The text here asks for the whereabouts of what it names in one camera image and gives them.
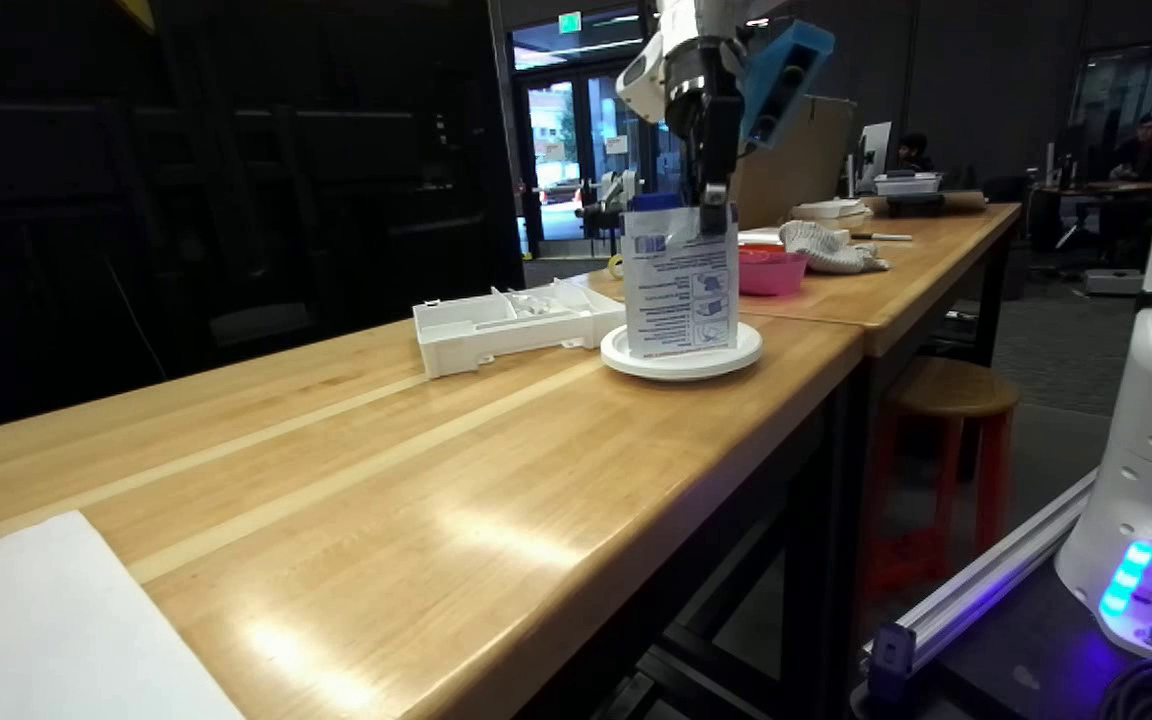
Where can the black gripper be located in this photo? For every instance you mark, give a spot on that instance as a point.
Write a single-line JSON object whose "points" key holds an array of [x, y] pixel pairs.
{"points": [[710, 105]]}

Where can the white printed packet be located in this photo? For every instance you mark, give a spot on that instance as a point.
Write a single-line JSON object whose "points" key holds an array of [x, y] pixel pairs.
{"points": [[680, 287]]}

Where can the white paper plate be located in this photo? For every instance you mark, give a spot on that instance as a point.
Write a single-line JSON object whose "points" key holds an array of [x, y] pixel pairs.
{"points": [[680, 361]]}

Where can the large cardboard box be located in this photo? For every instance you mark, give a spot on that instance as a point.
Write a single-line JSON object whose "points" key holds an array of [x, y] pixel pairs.
{"points": [[803, 172]]}

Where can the pink plastic bowl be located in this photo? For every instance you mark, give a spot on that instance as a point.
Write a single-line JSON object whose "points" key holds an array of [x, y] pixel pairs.
{"points": [[772, 275]]}

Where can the grey knitted cloth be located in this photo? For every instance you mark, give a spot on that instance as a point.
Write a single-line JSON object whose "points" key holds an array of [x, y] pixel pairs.
{"points": [[834, 249]]}

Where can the green exit sign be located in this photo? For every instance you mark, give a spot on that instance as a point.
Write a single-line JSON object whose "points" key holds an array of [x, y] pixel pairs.
{"points": [[571, 21]]}

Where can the seated background person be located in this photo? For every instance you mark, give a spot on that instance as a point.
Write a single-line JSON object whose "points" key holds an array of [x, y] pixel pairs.
{"points": [[916, 155]]}

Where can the white plastic tray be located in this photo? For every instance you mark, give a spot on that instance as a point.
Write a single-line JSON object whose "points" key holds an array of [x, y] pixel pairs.
{"points": [[499, 335]]}

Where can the wooden stool red legs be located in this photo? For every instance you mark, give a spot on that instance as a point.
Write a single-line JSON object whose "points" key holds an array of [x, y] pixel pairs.
{"points": [[954, 403]]}

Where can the white paper sheet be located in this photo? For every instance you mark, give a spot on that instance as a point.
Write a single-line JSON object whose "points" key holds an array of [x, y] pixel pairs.
{"points": [[49, 632]]}

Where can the aluminium rail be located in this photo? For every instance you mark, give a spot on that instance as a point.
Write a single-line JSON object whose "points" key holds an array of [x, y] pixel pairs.
{"points": [[970, 595]]}

